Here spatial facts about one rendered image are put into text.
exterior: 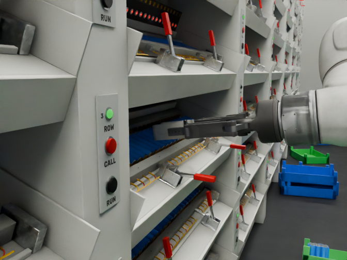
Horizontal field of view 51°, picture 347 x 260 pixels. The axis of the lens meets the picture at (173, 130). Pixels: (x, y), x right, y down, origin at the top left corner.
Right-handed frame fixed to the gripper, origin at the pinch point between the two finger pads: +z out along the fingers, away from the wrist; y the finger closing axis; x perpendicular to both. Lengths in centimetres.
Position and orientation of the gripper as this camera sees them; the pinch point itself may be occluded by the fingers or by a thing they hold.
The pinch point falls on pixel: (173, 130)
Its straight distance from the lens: 69.7
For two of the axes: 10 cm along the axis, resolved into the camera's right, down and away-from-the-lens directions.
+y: -3.9, 1.4, -9.1
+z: -9.1, 0.8, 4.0
